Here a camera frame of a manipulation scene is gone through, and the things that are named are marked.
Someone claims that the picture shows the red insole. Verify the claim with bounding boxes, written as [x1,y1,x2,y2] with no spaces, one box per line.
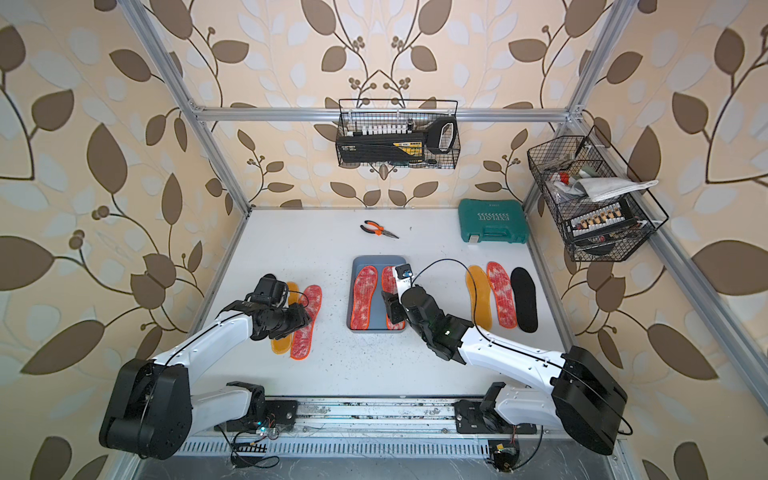
[381,266,406,331]
[349,265,379,331]
[486,261,518,329]
[290,285,323,360]

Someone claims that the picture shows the blue storage box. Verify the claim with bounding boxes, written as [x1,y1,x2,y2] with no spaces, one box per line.
[347,255,406,333]

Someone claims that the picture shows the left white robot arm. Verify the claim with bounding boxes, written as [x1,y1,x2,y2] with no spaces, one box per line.
[98,274,313,460]

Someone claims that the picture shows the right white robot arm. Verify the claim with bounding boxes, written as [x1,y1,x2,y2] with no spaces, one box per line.
[382,286,627,455]

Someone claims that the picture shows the black yellow tool box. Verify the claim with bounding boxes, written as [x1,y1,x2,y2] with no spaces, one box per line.
[335,132,426,164]

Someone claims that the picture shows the drill bit set box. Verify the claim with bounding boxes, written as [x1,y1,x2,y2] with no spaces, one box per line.
[567,201,636,238]

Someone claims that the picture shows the left yellow insole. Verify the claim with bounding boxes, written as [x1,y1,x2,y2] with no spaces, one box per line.
[271,282,300,355]

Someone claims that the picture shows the yellow insole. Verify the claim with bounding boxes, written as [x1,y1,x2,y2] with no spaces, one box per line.
[465,265,493,331]
[271,282,300,355]

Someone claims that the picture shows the right yellow insole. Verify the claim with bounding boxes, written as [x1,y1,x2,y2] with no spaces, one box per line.
[465,265,493,331]

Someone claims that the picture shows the right black insole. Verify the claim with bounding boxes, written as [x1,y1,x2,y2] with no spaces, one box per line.
[510,267,539,333]

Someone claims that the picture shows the green tool case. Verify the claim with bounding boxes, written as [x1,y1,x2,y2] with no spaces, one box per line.
[458,199,530,244]

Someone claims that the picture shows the white paper bag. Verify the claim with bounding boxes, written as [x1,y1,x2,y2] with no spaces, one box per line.
[575,177,659,203]

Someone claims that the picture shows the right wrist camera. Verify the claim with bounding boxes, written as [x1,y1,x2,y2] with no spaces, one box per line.
[393,263,413,290]

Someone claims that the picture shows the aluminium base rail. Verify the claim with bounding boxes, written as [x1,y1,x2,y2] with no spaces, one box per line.
[127,395,626,442]

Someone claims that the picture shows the orange handled pliers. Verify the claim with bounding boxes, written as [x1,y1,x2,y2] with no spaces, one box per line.
[360,220,398,239]

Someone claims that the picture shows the right wire basket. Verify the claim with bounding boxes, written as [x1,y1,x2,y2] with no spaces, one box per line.
[527,126,669,262]

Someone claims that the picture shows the wire basket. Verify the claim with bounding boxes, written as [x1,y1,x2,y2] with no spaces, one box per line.
[527,126,669,262]
[335,97,461,169]

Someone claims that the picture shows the back wire basket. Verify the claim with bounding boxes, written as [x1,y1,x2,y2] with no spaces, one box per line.
[335,97,461,169]

